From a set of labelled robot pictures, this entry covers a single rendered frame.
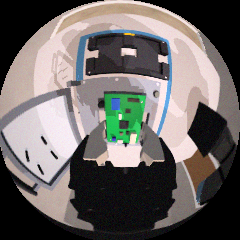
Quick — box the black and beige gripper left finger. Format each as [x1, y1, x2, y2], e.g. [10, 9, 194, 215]
[68, 120, 109, 190]

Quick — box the green circuit board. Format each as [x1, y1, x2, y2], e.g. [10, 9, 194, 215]
[105, 94, 146, 144]

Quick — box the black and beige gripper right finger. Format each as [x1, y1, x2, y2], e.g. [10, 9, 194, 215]
[140, 121, 177, 190]

